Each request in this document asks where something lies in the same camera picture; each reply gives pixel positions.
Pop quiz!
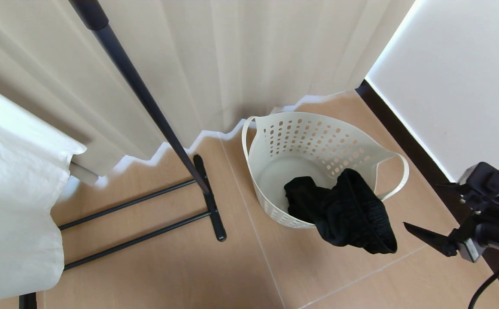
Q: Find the black clothes rack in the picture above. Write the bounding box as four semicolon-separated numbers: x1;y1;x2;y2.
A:
19;0;228;309

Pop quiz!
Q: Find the white printed garment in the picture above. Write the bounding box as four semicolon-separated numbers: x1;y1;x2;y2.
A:
0;79;88;304

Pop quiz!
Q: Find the black garment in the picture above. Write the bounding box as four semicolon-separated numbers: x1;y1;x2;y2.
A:
283;168;399;255

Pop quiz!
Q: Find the beige curtain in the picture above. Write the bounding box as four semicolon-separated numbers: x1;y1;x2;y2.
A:
0;0;416;188

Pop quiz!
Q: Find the white laundry basket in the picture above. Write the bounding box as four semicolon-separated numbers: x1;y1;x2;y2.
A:
241;112;410;230

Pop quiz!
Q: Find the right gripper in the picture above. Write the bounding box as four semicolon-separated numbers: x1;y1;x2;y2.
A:
403;182;499;264

